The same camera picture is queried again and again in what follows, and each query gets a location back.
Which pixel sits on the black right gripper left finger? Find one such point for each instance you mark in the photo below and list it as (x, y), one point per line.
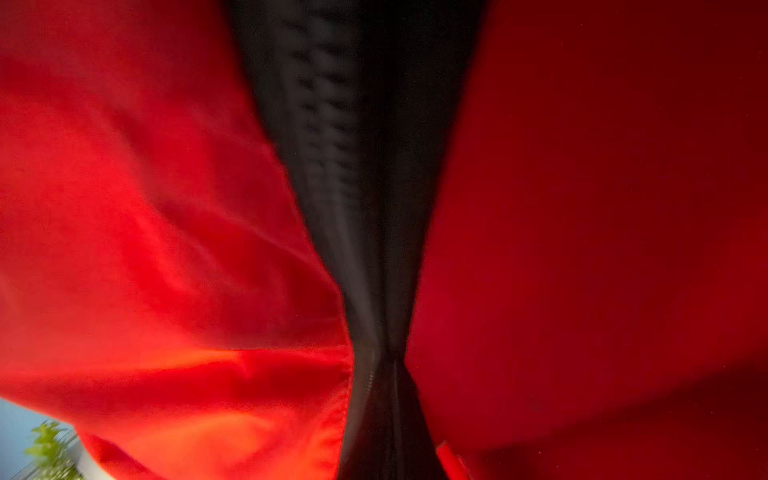
(368, 444)

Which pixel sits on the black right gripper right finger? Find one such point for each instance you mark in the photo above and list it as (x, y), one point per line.
(415, 453)

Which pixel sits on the red jacket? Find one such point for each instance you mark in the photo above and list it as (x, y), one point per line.
(554, 213)

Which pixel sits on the white plant pot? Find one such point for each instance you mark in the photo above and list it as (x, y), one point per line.
(87, 467)

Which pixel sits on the green artificial plant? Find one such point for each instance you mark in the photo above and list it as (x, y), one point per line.
(51, 452)

